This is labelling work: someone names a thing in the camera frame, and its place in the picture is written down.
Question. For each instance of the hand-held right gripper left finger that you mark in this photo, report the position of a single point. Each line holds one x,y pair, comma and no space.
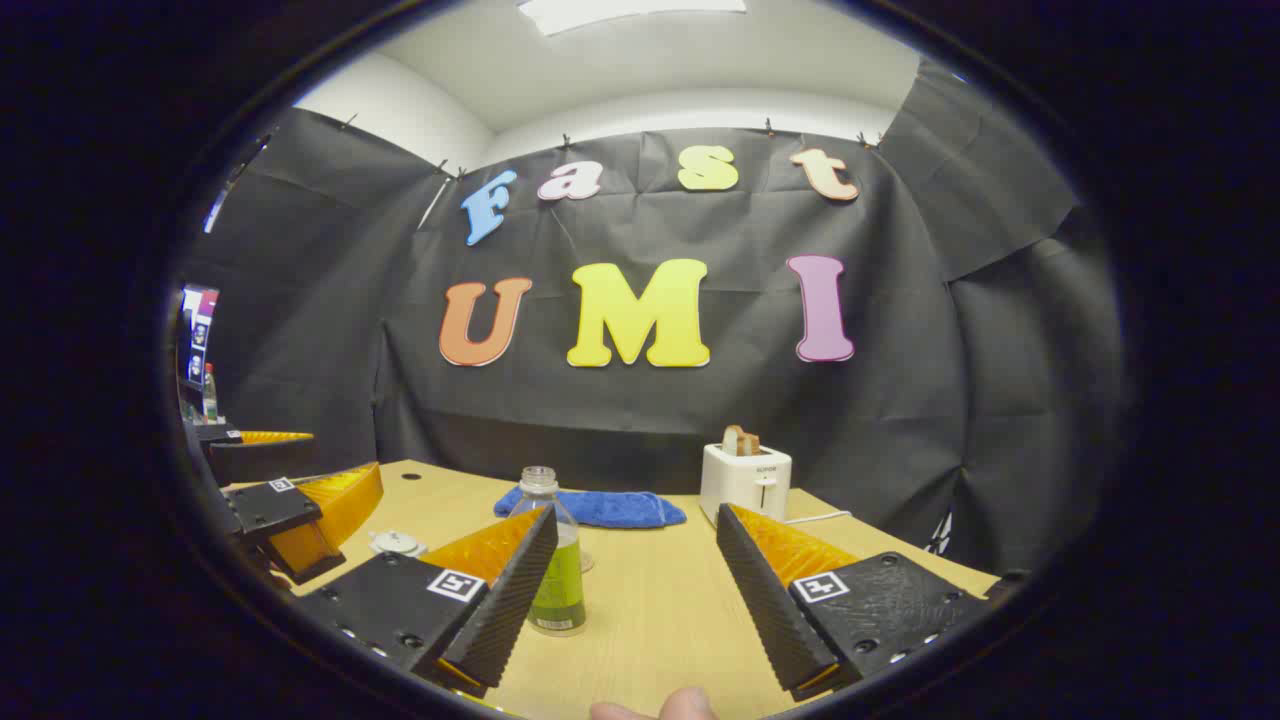
510,590

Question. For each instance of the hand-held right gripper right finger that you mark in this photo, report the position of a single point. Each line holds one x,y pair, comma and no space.
760,590

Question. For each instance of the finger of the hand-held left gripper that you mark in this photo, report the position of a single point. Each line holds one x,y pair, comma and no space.
265,437
330,505

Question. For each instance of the clear water bottle green label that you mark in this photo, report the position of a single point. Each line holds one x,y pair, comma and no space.
562,580

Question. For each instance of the white teacup lid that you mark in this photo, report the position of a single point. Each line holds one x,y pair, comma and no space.
398,541

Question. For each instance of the red cap bottle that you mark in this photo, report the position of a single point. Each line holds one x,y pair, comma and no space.
210,395

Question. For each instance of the white toaster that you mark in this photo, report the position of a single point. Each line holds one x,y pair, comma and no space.
742,482

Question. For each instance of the computer monitor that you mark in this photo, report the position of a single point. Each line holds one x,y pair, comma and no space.
198,330

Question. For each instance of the blue towel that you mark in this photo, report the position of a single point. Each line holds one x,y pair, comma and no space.
620,508

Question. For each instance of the toast slices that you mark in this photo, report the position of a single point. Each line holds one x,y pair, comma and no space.
741,441

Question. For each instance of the ceiling light panel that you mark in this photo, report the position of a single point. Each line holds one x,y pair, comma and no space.
630,12

